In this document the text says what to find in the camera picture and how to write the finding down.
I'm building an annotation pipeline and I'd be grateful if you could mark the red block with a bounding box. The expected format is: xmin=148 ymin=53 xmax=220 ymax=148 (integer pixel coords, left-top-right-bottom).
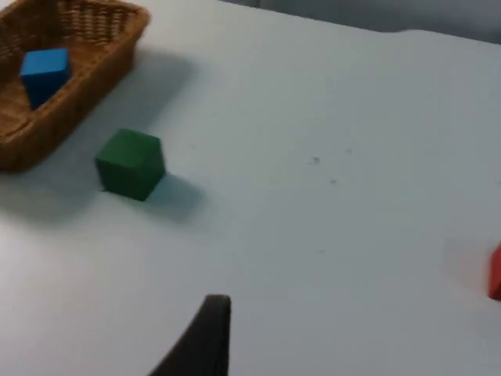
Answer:
xmin=487 ymin=242 xmax=501 ymax=302

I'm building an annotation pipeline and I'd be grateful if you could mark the blue cube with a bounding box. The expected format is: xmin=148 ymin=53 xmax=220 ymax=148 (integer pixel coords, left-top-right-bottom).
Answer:
xmin=19 ymin=47 xmax=73 ymax=111

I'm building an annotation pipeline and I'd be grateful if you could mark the green cube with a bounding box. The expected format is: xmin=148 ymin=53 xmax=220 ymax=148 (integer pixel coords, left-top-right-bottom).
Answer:
xmin=93 ymin=128 xmax=167 ymax=203

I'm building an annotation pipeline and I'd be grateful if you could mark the pale brown wicker basket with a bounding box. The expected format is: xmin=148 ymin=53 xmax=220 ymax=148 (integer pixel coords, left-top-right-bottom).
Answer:
xmin=0 ymin=0 xmax=152 ymax=172

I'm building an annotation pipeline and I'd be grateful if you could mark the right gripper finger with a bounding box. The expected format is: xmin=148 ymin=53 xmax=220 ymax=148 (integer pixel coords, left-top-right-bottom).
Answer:
xmin=147 ymin=294 xmax=232 ymax=376

